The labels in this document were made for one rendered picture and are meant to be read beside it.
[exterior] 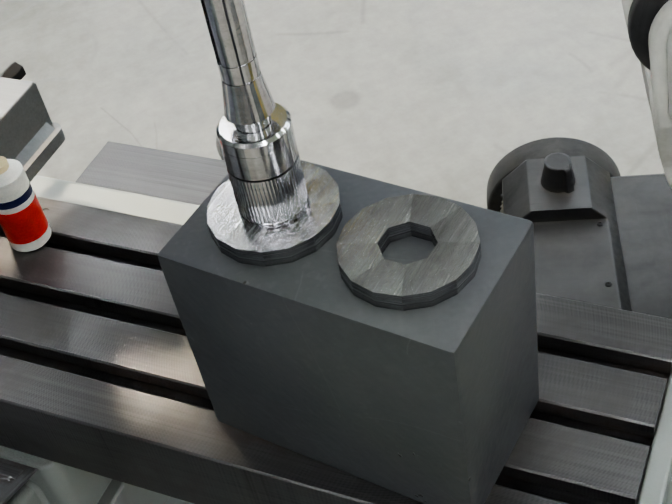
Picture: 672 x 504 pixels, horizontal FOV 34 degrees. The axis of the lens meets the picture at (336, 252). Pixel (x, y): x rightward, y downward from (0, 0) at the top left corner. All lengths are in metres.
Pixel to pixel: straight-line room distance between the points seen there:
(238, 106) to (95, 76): 2.40
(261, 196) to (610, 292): 0.80
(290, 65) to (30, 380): 2.03
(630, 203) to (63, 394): 0.89
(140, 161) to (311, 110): 1.31
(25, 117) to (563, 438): 0.63
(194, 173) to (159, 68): 1.61
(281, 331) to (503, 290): 0.15
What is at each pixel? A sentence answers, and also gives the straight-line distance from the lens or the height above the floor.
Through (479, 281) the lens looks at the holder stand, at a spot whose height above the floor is 1.15.
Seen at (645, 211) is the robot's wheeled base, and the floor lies 0.57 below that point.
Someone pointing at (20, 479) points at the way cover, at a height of 0.89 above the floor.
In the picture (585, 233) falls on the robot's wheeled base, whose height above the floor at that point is 0.59.
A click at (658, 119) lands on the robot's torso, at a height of 0.93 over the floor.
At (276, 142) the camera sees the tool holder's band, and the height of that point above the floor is 1.22.
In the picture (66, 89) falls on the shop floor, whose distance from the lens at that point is 3.05.
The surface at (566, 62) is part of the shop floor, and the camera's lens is 2.80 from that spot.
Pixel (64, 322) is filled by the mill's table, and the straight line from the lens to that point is 1.00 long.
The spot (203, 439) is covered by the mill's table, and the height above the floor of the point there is 0.96.
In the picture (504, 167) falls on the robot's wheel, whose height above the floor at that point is 0.57.
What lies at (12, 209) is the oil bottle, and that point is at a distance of 1.04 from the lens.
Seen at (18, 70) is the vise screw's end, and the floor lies 1.01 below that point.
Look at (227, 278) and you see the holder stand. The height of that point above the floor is 1.14.
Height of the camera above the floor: 1.64
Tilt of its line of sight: 44 degrees down
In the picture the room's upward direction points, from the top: 12 degrees counter-clockwise
